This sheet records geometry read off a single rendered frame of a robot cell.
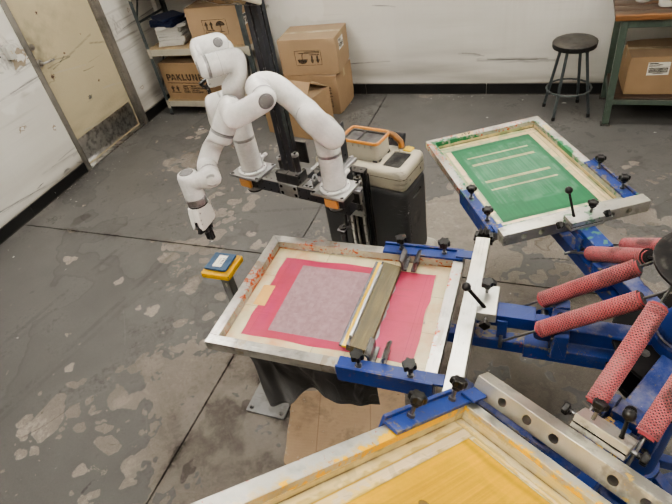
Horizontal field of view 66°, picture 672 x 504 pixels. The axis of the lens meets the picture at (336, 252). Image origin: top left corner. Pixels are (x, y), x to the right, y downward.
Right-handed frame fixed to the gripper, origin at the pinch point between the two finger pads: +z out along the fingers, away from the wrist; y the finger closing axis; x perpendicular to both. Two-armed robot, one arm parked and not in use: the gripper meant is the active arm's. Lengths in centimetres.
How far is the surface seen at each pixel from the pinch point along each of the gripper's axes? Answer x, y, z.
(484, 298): 106, 12, 3
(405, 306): 79, 9, 15
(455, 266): 93, -10, 12
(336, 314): 57, 17, 15
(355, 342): 68, 31, 12
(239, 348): 31, 41, 12
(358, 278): 59, -2, 15
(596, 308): 136, 19, -6
